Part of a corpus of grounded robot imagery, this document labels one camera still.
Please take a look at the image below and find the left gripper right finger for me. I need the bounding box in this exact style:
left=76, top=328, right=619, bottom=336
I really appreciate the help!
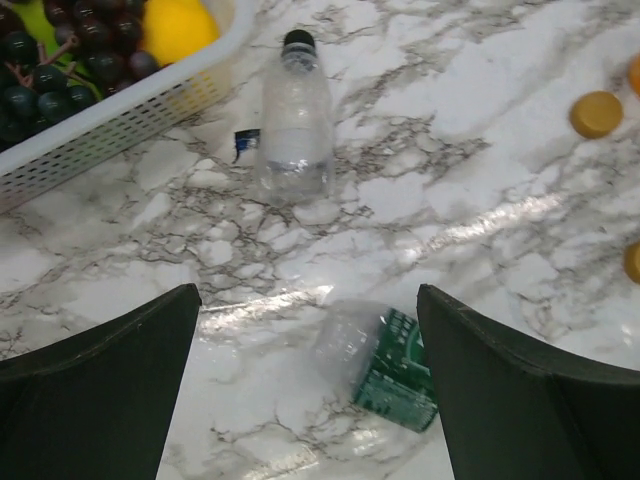
left=417, top=284, right=639, bottom=479

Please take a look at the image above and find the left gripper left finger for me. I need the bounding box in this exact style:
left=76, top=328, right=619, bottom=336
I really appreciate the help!
left=1, top=284, right=201, bottom=479

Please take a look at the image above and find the clear bottle green label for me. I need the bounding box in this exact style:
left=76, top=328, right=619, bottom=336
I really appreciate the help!
left=313, top=300, right=438, bottom=433

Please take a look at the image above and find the gold bottle cap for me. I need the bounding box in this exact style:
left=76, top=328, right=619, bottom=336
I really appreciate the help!
left=569, top=91, right=624, bottom=139
left=623, top=242, right=640, bottom=284

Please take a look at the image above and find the clear bottle black cap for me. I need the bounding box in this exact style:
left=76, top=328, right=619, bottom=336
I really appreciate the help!
left=234, top=42, right=335, bottom=205

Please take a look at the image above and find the small black bottle cap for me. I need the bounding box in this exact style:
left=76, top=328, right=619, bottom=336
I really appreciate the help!
left=283, top=29, right=315, bottom=49

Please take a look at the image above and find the orange juice bottle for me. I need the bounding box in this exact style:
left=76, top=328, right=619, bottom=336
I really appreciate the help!
left=627, top=54, right=640, bottom=97

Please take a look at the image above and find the white plastic fruit basket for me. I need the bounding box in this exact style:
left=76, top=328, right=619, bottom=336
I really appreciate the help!
left=1, top=0, right=256, bottom=212

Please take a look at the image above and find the black grape bunch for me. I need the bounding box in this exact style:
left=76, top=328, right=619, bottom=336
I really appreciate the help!
left=1, top=27, right=123, bottom=151

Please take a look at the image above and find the dark red grape bunch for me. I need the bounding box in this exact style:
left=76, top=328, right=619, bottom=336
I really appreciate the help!
left=1, top=1, right=160, bottom=88

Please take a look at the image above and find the yellow lemon front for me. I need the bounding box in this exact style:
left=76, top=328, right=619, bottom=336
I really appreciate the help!
left=141, top=0, right=220, bottom=67

